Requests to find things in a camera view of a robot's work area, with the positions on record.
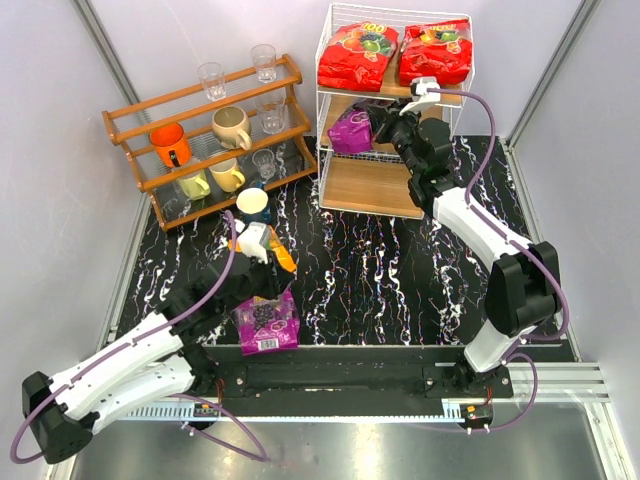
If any purple candy bag back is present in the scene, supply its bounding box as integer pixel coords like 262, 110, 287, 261
328, 107, 373, 154

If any purple candy bag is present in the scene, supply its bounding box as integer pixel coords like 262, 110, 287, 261
234, 289, 300, 356
328, 107, 373, 154

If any orange candy bag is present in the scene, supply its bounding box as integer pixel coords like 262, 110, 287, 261
227, 220, 297, 273

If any purple candy bag front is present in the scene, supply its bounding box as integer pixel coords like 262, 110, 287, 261
234, 289, 300, 356

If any red candy bag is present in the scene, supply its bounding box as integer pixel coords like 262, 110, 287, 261
398, 18, 473, 86
317, 21, 399, 92

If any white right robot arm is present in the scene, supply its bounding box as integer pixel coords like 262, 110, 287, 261
372, 102, 561, 395

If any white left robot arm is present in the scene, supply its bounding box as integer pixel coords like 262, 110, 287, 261
10, 204, 295, 465

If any clear glass middle shelf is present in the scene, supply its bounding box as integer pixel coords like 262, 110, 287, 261
255, 90, 285, 135

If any clear glass shelf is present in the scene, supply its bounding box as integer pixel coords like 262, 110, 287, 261
252, 149, 275, 182
255, 90, 285, 135

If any clear glass bottom shelf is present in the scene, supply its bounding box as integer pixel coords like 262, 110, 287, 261
252, 149, 275, 182

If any blue mug white inside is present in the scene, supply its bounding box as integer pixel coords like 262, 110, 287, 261
236, 187, 272, 224

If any yellow mug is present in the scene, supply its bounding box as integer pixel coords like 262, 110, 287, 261
209, 158, 246, 193

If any pale green mug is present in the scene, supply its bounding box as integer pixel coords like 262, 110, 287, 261
177, 170, 211, 200

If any clear glass top right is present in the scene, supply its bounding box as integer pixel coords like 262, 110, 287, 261
250, 44, 277, 83

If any clear glass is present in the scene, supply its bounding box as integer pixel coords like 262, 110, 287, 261
197, 62, 226, 102
250, 44, 277, 83

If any wooden cup rack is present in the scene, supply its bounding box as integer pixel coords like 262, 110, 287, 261
103, 54, 318, 231

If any orange mug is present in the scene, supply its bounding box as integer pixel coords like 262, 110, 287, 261
149, 123, 192, 169

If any beige round mug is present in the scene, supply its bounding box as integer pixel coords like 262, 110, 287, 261
212, 106, 252, 151

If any clear glass top left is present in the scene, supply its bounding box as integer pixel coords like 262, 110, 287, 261
197, 62, 226, 102

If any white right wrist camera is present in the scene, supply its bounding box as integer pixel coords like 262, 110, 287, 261
399, 77, 441, 116

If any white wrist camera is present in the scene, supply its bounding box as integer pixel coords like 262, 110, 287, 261
399, 77, 441, 116
236, 222, 270, 264

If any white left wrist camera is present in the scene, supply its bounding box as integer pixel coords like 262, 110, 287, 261
236, 222, 270, 264

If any white wire wooden shelf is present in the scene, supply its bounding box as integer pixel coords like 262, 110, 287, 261
315, 3, 472, 219

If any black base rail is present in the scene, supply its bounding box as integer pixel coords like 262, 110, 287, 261
206, 345, 514, 400

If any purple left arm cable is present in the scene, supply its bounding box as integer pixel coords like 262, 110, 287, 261
10, 209, 271, 464

